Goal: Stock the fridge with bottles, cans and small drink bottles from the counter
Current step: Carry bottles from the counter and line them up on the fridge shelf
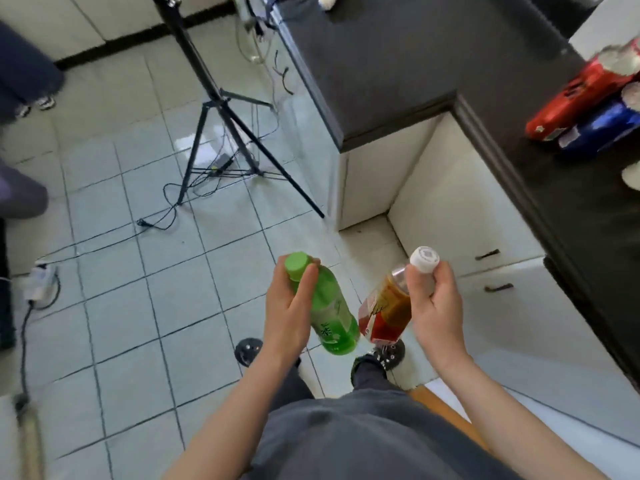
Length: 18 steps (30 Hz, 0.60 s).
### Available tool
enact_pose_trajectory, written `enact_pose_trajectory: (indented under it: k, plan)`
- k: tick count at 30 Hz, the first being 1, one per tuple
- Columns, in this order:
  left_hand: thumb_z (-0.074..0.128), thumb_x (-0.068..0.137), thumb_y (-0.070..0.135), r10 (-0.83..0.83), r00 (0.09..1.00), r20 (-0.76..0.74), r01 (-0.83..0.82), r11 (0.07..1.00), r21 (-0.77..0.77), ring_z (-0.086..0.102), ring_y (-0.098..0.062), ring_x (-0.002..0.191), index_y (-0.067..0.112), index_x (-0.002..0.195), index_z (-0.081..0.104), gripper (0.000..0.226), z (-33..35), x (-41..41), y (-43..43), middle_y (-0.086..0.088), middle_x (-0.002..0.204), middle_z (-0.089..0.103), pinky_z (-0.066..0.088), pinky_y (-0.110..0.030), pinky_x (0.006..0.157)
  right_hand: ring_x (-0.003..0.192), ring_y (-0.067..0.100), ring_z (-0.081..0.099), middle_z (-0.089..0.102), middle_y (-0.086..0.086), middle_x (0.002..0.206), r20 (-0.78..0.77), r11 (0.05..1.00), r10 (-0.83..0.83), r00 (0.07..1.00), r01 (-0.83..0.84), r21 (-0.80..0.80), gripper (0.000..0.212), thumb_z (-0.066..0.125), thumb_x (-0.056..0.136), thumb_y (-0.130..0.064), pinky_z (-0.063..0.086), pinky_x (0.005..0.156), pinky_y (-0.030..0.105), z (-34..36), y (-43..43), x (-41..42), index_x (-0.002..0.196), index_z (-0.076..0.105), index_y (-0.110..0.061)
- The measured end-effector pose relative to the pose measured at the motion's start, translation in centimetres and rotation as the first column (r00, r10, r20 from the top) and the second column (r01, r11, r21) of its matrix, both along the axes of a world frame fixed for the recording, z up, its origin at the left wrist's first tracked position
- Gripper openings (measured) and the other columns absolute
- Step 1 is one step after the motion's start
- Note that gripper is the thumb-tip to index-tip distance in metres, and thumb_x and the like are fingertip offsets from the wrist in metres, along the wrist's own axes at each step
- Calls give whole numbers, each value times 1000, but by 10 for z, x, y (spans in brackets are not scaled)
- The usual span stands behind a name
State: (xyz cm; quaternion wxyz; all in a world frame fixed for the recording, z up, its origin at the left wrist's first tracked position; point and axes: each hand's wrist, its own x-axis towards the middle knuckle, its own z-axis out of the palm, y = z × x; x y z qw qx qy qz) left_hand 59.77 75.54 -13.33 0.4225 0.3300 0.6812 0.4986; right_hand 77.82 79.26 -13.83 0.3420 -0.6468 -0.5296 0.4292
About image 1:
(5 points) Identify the person's black right slipper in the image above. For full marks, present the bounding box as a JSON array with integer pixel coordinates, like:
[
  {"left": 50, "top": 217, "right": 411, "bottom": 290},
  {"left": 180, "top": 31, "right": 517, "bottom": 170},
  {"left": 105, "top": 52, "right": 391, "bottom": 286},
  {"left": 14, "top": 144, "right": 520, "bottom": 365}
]
[{"left": 371, "top": 339, "right": 406, "bottom": 371}]

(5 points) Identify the green tea bottle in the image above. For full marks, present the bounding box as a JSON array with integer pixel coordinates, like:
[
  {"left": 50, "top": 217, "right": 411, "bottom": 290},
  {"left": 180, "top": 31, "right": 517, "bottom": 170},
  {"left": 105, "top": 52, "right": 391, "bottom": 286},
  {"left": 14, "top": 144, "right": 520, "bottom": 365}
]
[{"left": 284, "top": 252, "right": 361, "bottom": 356}]

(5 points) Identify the white power strip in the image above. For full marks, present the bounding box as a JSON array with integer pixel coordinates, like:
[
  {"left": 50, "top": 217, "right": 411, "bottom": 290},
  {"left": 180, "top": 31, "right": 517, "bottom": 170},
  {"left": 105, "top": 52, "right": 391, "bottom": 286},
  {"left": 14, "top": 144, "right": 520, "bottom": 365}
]
[{"left": 23, "top": 263, "right": 59, "bottom": 302}]

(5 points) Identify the blue snack packet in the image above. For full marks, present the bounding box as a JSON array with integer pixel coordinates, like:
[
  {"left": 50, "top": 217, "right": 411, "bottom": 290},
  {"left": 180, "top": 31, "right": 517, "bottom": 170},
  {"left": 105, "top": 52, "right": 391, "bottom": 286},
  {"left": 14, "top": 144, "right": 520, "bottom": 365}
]
[{"left": 557, "top": 82, "right": 640, "bottom": 156}]

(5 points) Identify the amber tea bottle white cap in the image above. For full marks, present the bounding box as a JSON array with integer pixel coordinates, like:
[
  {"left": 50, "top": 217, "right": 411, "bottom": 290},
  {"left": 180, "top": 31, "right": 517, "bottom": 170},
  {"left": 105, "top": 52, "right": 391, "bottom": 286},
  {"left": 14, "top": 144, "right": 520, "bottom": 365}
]
[{"left": 358, "top": 246, "right": 441, "bottom": 345}]

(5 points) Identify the person's grey shirt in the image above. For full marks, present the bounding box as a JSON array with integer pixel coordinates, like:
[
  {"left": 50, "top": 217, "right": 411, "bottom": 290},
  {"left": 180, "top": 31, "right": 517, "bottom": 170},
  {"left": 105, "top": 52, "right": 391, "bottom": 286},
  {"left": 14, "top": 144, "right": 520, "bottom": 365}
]
[{"left": 248, "top": 388, "right": 523, "bottom": 480}]

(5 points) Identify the black tripod stand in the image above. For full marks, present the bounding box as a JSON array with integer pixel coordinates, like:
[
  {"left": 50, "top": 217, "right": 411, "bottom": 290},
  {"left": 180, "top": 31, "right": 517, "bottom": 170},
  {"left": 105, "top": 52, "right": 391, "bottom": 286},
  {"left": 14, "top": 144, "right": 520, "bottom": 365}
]
[{"left": 149, "top": 0, "right": 326, "bottom": 219}]

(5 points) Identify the person's black left slipper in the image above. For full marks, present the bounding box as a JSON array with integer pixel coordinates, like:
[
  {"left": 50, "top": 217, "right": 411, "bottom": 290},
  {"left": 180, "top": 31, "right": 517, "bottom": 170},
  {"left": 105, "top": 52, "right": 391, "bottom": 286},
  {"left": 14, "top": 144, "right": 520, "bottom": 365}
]
[{"left": 234, "top": 338, "right": 264, "bottom": 368}]

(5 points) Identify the person's left forearm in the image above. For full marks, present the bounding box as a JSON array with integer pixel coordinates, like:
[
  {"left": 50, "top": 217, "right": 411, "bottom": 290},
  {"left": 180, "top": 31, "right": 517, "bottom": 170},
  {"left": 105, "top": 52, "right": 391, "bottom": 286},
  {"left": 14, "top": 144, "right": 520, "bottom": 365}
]
[{"left": 162, "top": 345, "right": 303, "bottom": 480}]

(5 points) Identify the black floor cable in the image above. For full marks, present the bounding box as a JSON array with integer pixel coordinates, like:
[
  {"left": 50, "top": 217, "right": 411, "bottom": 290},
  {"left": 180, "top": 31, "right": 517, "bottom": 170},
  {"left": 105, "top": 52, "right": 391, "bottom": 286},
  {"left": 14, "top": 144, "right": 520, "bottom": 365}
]
[{"left": 136, "top": 145, "right": 288, "bottom": 231}]

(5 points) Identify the person's right forearm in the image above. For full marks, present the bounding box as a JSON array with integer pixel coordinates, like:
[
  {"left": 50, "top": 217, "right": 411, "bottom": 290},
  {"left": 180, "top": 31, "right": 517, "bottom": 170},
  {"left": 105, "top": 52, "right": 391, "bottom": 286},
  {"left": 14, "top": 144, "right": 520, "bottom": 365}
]
[{"left": 434, "top": 354, "right": 613, "bottom": 480}]

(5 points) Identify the person's black slipper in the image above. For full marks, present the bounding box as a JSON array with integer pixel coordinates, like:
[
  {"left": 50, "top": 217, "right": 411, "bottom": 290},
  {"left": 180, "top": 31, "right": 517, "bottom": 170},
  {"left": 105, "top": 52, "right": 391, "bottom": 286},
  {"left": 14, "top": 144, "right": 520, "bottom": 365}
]
[
  {"left": 371, "top": 339, "right": 406, "bottom": 371},
  {"left": 234, "top": 338, "right": 264, "bottom": 368}
]

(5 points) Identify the person's dark trouser leg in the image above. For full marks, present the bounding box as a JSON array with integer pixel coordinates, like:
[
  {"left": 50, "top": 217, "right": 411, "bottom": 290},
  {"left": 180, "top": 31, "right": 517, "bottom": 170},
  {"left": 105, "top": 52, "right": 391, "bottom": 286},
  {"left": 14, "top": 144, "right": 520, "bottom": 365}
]
[{"left": 350, "top": 354, "right": 401, "bottom": 393}]

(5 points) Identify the person's right hand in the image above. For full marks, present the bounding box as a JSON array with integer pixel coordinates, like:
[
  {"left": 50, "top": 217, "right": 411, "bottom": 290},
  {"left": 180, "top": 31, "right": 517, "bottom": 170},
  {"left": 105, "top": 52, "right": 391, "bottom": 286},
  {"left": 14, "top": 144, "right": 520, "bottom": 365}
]
[{"left": 404, "top": 260, "right": 473, "bottom": 373}]

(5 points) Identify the wooden stool seat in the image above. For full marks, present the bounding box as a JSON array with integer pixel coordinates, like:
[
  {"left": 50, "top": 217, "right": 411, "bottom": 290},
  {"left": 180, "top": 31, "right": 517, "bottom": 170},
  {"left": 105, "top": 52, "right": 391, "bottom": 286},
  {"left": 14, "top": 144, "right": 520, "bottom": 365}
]
[{"left": 406, "top": 384, "right": 493, "bottom": 453}]

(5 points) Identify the black power strip cable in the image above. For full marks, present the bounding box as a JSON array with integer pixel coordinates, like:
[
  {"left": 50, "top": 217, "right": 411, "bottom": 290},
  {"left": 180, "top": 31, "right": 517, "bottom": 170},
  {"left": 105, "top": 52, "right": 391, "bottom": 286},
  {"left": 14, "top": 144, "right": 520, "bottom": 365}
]
[{"left": 18, "top": 275, "right": 62, "bottom": 401}]

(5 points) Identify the person's left hand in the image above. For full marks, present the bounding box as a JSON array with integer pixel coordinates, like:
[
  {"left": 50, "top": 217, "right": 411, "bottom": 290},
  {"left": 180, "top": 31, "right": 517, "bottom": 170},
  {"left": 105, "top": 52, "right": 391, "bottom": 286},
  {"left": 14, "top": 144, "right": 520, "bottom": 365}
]
[{"left": 263, "top": 263, "right": 321, "bottom": 364}]

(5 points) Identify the wooden broom handle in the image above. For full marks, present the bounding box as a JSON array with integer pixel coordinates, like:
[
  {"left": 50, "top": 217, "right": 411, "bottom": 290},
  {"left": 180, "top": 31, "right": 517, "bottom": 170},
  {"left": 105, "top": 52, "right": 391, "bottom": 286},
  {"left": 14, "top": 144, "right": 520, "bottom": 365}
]
[{"left": 12, "top": 393, "right": 47, "bottom": 480}]

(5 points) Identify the red snack packet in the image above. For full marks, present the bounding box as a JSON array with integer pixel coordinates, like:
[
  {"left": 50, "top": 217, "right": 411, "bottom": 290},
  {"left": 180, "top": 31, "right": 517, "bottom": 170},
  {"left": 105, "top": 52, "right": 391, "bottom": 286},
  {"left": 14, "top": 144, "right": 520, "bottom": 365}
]
[{"left": 525, "top": 37, "right": 640, "bottom": 142}]

